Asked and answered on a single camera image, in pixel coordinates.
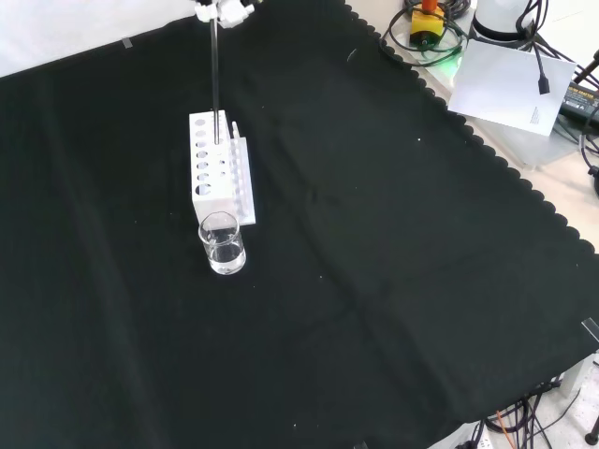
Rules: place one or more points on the black power adapter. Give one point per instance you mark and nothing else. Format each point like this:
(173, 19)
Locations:
(580, 100)

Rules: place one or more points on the black bench cloth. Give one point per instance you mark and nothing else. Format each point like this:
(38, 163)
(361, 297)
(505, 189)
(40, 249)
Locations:
(327, 280)

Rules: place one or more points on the clear glass beaker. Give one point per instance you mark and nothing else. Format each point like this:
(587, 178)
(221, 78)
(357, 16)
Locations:
(224, 252)

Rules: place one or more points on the yellow stop button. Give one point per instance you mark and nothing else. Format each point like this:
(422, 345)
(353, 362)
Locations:
(427, 25)

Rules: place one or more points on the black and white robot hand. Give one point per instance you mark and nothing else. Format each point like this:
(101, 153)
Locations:
(229, 13)

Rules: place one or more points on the white power strip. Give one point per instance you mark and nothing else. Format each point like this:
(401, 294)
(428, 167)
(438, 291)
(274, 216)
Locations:
(479, 437)

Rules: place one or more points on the grey tape piece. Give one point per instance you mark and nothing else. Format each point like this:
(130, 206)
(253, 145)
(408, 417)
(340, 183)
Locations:
(127, 43)

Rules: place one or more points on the clear glass rod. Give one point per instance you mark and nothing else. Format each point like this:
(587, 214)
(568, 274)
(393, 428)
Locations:
(215, 79)

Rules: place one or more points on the white test tube rack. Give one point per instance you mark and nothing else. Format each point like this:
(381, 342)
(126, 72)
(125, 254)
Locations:
(210, 196)

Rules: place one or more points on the pale board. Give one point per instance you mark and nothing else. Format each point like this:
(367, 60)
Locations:
(510, 89)

